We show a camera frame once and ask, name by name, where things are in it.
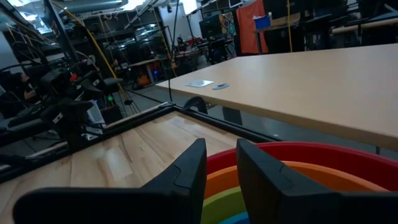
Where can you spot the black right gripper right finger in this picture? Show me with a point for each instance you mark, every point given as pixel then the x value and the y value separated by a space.
pixel 280 199

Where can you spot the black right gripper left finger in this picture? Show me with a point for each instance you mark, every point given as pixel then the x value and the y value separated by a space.
pixel 174 199

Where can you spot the blue bowl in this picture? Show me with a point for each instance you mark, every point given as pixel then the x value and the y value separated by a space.
pixel 238 219

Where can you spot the green bowl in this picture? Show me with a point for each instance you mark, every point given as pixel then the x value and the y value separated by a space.
pixel 223 206

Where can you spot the orange bowl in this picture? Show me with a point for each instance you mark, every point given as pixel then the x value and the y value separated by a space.
pixel 223 183

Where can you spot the red bowl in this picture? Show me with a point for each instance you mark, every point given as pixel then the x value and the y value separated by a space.
pixel 311 152

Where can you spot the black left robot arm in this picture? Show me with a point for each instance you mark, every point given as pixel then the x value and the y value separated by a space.
pixel 71 115

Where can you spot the black arched clamp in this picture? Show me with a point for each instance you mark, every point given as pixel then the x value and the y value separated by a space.
pixel 194 104

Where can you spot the white paper sheet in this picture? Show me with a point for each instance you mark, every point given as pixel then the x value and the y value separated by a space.
pixel 199 83

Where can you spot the beige neighbouring table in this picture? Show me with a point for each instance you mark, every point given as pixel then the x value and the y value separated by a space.
pixel 295 81

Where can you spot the grey flat disc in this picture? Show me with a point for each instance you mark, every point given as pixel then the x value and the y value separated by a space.
pixel 221 86

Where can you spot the yellow vertical pole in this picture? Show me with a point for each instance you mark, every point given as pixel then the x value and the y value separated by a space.
pixel 289 28

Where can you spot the orange hanging cloth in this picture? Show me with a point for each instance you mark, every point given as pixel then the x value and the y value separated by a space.
pixel 250 28

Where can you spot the blue box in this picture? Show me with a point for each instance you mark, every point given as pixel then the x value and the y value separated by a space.
pixel 262 22

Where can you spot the colourful patterned panel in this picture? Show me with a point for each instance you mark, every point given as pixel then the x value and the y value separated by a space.
pixel 228 25

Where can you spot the person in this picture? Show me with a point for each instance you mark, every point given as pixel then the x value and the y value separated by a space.
pixel 23 87

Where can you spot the cardboard tube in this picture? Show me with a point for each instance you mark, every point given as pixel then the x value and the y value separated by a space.
pixel 363 26

